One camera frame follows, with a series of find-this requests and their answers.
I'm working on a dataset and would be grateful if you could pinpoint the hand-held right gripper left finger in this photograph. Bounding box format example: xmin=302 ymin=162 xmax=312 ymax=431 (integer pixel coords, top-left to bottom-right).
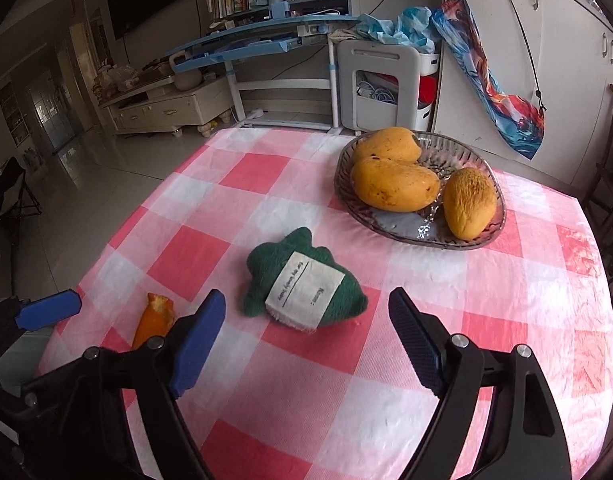
xmin=61 ymin=289 xmax=228 ymax=480

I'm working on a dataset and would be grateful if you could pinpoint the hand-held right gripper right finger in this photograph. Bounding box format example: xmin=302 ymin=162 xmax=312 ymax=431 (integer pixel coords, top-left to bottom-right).
xmin=387 ymin=287 xmax=569 ymax=480

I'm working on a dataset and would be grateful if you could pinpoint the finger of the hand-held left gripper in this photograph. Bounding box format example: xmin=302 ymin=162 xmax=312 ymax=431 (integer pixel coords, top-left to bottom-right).
xmin=0 ymin=291 xmax=83 ymax=346
xmin=0 ymin=366 xmax=76 ymax=480

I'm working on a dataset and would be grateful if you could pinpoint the orange sausage bread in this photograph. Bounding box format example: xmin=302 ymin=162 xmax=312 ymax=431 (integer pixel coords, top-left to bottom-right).
xmin=133 ymin=294 xmax=176 ymax=350

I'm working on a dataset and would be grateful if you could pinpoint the green knitted cloth white label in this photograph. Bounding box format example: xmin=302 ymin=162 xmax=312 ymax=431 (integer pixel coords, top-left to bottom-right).
xmin=244 ymin=227 xmax=369 ymax=335

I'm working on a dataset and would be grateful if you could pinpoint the glass fruit bowl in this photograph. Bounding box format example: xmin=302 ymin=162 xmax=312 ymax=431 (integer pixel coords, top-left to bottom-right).
xmin=335 ymin=130 xmax=507 ymax=251

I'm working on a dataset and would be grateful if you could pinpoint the pink white checked tablecloth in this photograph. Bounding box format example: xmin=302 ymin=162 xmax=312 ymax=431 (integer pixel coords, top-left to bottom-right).
xmin=36 ymin=126 xmax=613 ymax=480

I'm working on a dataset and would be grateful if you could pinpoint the black folding chair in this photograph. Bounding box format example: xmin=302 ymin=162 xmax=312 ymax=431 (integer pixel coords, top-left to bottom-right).
xmin=0 ymin=155 xmax=42 ymax=246

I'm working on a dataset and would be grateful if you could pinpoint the wrinkled yellow mango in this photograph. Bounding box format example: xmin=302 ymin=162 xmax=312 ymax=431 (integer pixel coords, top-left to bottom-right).
xmin=443 ymin=169 xmax=497 ymax=241

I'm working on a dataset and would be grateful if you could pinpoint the cream television cabinet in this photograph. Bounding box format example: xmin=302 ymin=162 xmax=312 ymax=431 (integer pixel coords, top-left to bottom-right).
xmin=99 ymin=75 xmax=234 ymax=138

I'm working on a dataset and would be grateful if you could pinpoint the colourful printed bag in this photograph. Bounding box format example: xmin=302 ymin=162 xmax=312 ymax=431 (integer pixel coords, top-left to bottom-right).
xmin=430 ymin=0 xmax=546 ymax=161

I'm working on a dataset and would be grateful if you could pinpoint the wooden chair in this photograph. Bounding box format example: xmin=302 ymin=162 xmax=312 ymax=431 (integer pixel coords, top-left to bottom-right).
xmin=581 ymin=82 xmax=613 ymax=301

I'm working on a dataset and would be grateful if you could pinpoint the white plastic stool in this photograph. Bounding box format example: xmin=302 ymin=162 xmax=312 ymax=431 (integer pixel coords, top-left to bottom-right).
xmin=336 ymin=39 xmax=439 ymax=136

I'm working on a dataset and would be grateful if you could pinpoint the pink kettlebell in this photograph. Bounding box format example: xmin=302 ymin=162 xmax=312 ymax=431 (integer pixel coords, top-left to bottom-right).
xmin=169 ymin=52 xmax=203 ymax=91

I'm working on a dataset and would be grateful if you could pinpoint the blue study desk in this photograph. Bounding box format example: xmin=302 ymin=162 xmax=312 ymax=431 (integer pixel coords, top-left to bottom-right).
xmin=166 ymin=0 xmax=362 ymax=133

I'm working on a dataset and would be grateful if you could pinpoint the blue plastic bag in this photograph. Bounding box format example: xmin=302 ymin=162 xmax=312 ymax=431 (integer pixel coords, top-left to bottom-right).
xmin=356 ymin=6 xmax=439 ymax=53

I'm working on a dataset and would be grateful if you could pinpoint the white cabinet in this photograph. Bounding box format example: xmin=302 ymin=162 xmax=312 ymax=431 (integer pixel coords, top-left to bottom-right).
xmin=431 ymin=0 xmax=613 ymax=191

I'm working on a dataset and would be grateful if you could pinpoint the black cord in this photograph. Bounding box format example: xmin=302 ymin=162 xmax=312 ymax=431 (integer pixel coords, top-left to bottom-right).
xmin=491 ymin=0 xmax=548 ymax=112

